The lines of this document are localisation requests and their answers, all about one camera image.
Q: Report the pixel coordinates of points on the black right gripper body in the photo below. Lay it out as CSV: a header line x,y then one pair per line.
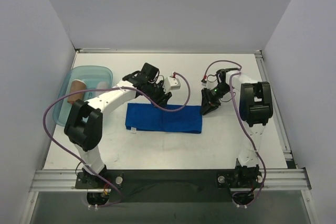
x,y
208,100

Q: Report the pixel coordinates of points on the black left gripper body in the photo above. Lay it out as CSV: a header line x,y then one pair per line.
x,y
161,97

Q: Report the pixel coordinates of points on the blue microfibre towel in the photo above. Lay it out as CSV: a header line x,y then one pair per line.
x,y
146,117

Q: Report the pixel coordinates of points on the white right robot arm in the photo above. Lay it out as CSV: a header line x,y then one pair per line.
x,y
253,105

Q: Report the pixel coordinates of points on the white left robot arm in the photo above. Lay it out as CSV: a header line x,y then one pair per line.
x,y
85,121

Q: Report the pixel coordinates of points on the translucent blue plastic tray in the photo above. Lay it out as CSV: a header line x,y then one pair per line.
x,y
90,78

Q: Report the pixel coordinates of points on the rolled brown towel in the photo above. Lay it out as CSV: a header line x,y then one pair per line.
x,y
76,85

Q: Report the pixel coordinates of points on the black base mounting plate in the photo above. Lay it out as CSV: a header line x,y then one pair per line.
x,y
181,193

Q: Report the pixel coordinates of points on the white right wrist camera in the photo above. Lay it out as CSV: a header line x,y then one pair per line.
x,y
210,83

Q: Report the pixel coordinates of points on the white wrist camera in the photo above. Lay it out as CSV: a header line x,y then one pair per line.
x,y
210,83
171,84

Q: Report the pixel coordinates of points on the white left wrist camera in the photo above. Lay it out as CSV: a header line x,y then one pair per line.
x,y
171,84

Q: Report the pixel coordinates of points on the front aluminium frame rail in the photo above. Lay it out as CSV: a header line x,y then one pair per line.
x,y
70,180

